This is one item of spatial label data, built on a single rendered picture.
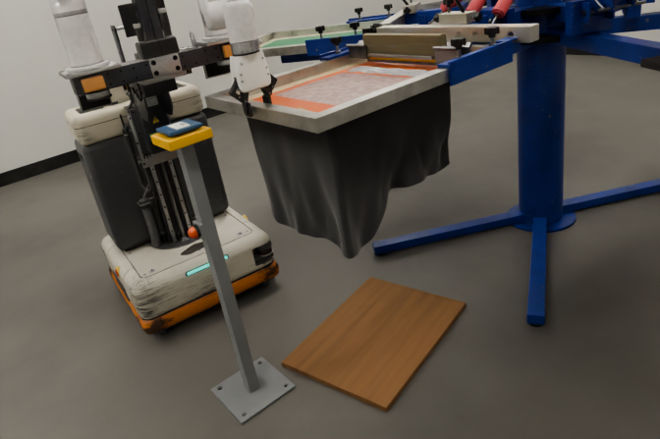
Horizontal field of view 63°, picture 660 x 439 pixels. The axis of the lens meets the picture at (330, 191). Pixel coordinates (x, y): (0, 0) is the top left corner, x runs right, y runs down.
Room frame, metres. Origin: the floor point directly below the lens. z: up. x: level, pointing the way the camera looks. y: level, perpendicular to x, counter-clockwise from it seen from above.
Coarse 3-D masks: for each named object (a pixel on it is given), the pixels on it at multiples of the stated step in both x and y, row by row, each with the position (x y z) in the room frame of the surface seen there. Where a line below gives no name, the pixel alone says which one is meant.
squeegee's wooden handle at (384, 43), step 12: (372, 36) 1.92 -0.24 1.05; (384, 36) 1.87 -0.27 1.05; (396, 36) 1.82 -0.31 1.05; (408, 36) 1.78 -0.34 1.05; (420, 36) 1.73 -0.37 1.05; (432, 36) 1.69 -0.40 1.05; (444, 36) 1.68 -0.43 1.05; (372, 48) 1.92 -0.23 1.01; (384, 48) 1.87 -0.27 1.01; (396, 48) 1.83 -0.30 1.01; (408, 48) 1.78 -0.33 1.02; (420, 48) 1.74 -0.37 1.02; (432, 48) 1.70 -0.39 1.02
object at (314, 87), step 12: (336, 72) 1.90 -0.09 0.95; (348, 72) 1.87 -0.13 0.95; (360, 72) 1.83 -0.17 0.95; (300, 84) 1.79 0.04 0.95; (312, 84) 1.76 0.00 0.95; (324, 84) 1.73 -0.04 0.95; (336, 84) 1.70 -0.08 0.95; (348, 84) 1.67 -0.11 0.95; (276, 96) 1.68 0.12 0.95; (288, 96) 1.65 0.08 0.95; (300, 96) 1.62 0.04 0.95; (312, 96) 1.59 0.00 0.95
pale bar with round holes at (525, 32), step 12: (492, 24) 1.82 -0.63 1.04; (504, 24) 1.78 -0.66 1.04; (516, 24) 1.75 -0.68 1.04; (528, 24) 1.71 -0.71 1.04; (456, 36) 1.89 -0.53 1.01; (468, 36) 1.85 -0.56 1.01; (480, 36) 1.81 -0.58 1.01; (504, 36) 1.73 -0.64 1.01; (516, 36) 1.70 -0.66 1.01; (528, 36) 1.66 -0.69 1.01
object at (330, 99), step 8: (368, 80) 1.69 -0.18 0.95; (376, 80) 1.67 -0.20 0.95; (384, 80) 1.65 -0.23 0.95; (392, 80) 1.63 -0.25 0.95; (400, 80) 1.62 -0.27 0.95; (344, 88) 1.63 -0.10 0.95; (352, 88) 1.61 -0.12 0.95; (360, 88) 1.59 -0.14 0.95; (368, 88) 1.57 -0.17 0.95; (376, 88) 1.56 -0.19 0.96; (320, 96) 1.58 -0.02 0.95; (328, 96) 1.56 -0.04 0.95; (336, 96) 1.54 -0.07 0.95; (344, 96) 1.53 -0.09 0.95; (352, 96) 1.51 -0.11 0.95; (296, 104) 1.53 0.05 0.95; (304, 104) 1.52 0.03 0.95; (312, 104) 1.50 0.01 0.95; (320, 104) 1.49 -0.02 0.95; (328, 104) 1.47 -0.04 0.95; (336, 104) 1.46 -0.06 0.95
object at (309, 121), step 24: (288, 72) 1.87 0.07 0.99; (312, 72) 1.91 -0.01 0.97; (432, 72) 1.50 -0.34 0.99; (216, 96) 1.66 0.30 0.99; (360, 96) 1.36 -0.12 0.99; (384, 96) 1.36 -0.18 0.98; (408, 96) 1.41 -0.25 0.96; (264, 120) 1.42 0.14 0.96; (288, 120) 1.32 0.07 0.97; (312, 120) 1.24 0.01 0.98; (336, 120) 1.26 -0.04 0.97
